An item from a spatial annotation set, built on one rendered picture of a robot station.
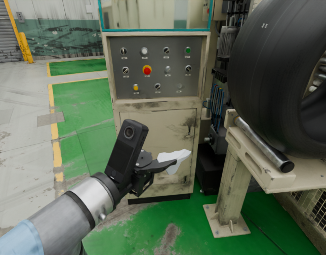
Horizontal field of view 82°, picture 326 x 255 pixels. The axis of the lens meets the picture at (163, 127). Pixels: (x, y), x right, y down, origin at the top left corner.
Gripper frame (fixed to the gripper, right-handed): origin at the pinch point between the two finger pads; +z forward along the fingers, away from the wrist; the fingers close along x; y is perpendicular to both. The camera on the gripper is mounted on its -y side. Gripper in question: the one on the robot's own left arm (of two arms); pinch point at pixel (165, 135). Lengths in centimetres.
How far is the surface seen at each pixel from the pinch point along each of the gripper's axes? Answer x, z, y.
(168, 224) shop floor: -9, 40, 109
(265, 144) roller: 22.0, 35.5, 11.9
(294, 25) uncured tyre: 15.5, 23.3, -26.6
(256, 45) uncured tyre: 8.7, 26.7, -20.6
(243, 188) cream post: 24, 66, 65
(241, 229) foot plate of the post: 35, 66, 101
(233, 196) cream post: 21, 62, 72
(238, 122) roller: 9, 50, 15
